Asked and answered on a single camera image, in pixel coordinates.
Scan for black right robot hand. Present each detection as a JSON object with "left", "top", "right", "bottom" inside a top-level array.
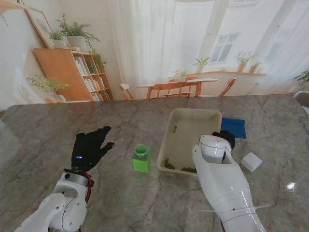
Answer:
[{"left": 211, "top": 130, "right": 236, "bottom": 150}]

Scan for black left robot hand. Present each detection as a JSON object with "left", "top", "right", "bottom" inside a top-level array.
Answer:
[{"left": 70, "top": 125, "right": 116, "bottom": 173}]

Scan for tall windowsill plant orange pot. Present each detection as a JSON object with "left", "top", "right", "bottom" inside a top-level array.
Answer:
[{"left": 234, "top": 51, "right": 256, "bottom": 73}]

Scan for wooden slat back chair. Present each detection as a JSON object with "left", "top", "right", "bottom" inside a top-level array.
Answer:
[{"left": 146, "top": 81, "right": 189, "bottom": 100}]

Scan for wooden bookshelf with books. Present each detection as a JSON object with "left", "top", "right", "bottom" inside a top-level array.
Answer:
[{"left": 33, "top": 47, "right": 114, "bottom": 102}]

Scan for large potted plant white pot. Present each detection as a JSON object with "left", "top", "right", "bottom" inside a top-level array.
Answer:
[{"left": 56, "top": 13, "right": 101, "bottom": 53}]

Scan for blue plastic scraper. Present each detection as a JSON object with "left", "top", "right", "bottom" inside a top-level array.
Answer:
[{"left": 221, "top": 117, "right": 247, "bottom": 139}]

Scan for white wooden dining table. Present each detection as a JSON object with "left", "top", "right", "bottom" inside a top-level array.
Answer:
[{"left": 135, "top": 77, "right": 218, "bottom": 100}]

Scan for white square jar lid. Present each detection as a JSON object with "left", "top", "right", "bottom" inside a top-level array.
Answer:
[{"left": 240, "top": 152, "right": 263, "bottom": 173}]

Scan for small windowsill plant orange pot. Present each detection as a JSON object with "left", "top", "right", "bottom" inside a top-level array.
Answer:
[{"left": 250, "top": 61, "right": 263, "bottom": 74}]

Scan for scattered green beans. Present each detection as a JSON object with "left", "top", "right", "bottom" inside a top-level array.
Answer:
[{"left": 164, "top": 120, "right": 197, "bottom": 174}]

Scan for leafy potted plant beside bookshelf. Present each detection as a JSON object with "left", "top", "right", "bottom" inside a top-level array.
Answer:
[{"left": 27, "top": 74, "right": 70, "bottom": 103}]

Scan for small potted plant white pot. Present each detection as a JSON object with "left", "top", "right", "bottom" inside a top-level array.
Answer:
[{"left": 48, "top": 30, "right": 68, "bottom": 49}]

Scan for white seat wooden chair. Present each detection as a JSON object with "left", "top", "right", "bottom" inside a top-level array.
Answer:
[{"left": 119, "top": 83, "right": 135, "bottom": 101}]

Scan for wooden picture frame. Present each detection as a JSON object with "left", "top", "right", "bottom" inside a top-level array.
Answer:
[{"left": 25, "top": 8, "right": 56, "bottom": 49}]

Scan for translucent plastic baking tray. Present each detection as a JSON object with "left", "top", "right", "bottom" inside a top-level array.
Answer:
[{"left": 156, "top": 108, "right": 223, "bottom": 175}]

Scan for small table plant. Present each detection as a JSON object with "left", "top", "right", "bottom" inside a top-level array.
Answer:
[{"left": 172, "top": 70, "right": 188, "bottom": 82}]

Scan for broad leaf windowsill plant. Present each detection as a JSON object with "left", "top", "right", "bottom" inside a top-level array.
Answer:
[{"left": 193, "top": 57, "right": 211, "bottom": 73}]

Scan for red black left arm cable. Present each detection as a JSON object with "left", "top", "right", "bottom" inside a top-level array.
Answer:
[{"left": 78, "top": 172, "right": 95, "bottom": 232}]

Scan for green square glass jar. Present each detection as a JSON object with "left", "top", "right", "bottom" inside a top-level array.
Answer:
[{"left": 132, "top": 144, "right": 152, "bottom": 173}]

